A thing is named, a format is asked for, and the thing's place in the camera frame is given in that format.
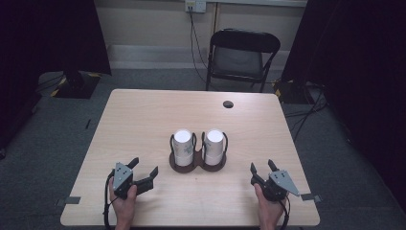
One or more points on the black stand base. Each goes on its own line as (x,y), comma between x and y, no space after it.
(292,92)
(78,86)

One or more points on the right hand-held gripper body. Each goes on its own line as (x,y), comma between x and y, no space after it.
(278,185)

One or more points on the grey tape piece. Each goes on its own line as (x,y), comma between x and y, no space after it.
(310,197)
(72,200)

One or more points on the small black floor strip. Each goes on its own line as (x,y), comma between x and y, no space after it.
(88,124)

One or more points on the person's left hand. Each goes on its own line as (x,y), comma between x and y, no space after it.
(123,207)

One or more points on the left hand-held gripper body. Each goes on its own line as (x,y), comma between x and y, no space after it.
(122,179)

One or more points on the stack of white paper cups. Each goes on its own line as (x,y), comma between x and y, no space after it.
(183,143)
(214,143)

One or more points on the person's right hand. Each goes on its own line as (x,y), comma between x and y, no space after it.
(269,211)

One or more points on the black table grommet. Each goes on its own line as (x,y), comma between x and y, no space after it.
(228,104)

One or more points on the black folding chair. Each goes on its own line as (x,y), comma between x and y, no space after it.
(237,60)

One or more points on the black curtain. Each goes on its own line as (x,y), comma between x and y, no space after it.
(38,48)
(357,64)

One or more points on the white wall socket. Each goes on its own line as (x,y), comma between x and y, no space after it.
(195,5)

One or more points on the dark brown double cup holder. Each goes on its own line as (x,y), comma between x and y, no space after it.
(198,161)

